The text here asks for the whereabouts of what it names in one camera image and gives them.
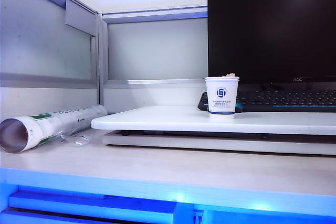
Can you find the frosted glass partition panel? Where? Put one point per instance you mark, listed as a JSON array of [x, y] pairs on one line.
[[157, 49], [39, 37]]

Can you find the grey metal partition bracket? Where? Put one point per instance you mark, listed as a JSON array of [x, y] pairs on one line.
[[80, 16]]

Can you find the white raised desk platform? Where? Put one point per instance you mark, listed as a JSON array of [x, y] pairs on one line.
[[210, 121]]

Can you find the grey platform base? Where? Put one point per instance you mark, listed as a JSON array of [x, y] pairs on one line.
[[210, 142]]

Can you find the white feather badminton shuttlecock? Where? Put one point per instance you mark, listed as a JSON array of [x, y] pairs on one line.
[[230, 75]]

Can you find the clear plastic tube cap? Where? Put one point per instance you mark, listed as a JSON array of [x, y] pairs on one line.
[[78, 140]]

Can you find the black keyboard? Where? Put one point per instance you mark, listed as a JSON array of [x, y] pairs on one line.
[[283, 99]]

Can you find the white paper cup blue logo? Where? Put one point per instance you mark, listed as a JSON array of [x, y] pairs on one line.
[[221, 95]]

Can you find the silver partition corner post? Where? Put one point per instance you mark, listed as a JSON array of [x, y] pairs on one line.
[[101, 58]]

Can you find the black computer monitor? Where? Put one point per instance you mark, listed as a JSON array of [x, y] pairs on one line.
[[271, 32]]

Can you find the white shuttlecock tube green print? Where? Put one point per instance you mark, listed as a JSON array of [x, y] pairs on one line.
[[39, 128]]

